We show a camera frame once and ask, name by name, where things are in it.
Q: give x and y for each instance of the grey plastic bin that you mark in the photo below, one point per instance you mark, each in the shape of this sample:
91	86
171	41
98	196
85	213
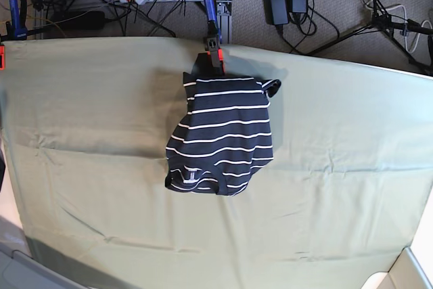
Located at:
19	270

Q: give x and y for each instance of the blue orange left clamp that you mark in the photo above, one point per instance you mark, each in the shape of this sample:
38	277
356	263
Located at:
16	27

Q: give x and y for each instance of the navy white striped T-shirt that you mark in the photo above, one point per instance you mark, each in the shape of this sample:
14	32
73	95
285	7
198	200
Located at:
225	136

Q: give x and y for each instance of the blue orange clamp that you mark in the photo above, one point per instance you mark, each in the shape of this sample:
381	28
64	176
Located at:
16	27
213	38

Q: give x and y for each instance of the aluminium frame post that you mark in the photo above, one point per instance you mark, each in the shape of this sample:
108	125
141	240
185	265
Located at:
224	10

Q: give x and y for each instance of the light green table cloth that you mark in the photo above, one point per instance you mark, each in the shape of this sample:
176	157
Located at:
85	124

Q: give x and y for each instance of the blue orange centre clamp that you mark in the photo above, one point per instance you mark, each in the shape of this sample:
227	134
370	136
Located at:
213	38

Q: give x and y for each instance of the black camera tripod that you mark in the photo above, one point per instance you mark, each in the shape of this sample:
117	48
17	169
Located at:
383	21

